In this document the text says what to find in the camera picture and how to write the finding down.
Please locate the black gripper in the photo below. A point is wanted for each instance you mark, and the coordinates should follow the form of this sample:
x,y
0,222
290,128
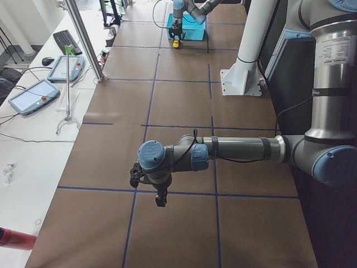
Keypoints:
x,y
176,28
160,188

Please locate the yellow beetle toy car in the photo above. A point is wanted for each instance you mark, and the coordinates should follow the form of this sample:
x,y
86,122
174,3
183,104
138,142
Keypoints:
x,y
176,43

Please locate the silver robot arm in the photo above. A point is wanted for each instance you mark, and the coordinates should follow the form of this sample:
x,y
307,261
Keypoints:
x,y
199,14
325,151

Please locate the teal plastic storage bin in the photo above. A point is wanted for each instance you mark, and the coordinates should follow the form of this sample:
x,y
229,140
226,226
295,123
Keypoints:
x,y
192,29

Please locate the black keyboard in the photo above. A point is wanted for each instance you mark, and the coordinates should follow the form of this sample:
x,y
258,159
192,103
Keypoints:
x,y
64,38

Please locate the upper teach pendant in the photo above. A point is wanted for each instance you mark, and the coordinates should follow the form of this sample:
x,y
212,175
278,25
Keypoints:
x,y
58,73

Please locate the teach pendant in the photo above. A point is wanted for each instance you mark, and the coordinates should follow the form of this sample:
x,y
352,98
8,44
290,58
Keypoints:
x,y
35,97
58,73

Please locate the black computer mouse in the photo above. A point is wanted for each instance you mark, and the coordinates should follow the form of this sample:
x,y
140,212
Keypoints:
x,y
47,61

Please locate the lower teach pendant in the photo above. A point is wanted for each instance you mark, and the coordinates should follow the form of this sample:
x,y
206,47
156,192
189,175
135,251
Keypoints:
x,y
35,97

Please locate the crumpled white paper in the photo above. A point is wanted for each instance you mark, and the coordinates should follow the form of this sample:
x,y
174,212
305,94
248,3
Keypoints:
x,y
9,173

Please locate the red fire extinguisher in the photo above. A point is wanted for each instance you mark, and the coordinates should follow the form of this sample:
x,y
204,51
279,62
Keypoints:
x,y
17,240

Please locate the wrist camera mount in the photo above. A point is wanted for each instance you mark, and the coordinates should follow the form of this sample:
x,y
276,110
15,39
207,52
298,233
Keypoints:
x,y
137,175

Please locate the white camera pole base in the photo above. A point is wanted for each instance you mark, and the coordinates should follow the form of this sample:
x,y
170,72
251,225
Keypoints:
x,y
243,76

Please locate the green handled reach grabber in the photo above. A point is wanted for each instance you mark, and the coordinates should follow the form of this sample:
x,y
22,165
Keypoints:
x,y
69,119

